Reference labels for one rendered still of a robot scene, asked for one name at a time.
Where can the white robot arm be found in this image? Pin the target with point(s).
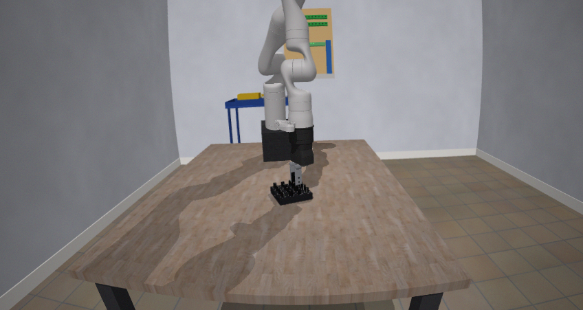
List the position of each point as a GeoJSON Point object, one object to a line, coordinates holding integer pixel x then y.
{"type": "Point", "coordinates": [288, 23]}

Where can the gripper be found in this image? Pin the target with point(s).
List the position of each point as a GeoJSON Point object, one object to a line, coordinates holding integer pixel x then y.
{"type": "Point", "coordinates": [301, 135]}

